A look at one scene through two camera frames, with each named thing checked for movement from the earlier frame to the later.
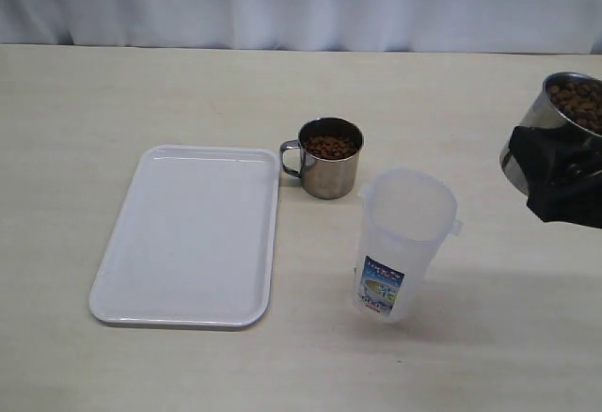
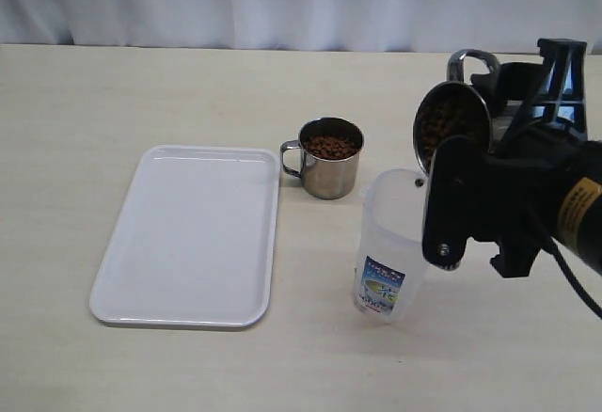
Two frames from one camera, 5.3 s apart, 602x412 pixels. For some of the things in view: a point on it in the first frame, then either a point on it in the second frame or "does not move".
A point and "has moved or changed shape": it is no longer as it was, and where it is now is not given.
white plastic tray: [195, 243] does not move
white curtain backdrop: [543, 7] does not move
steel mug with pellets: [329, 150] does not move
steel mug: [564, 101] has moved or changed shape
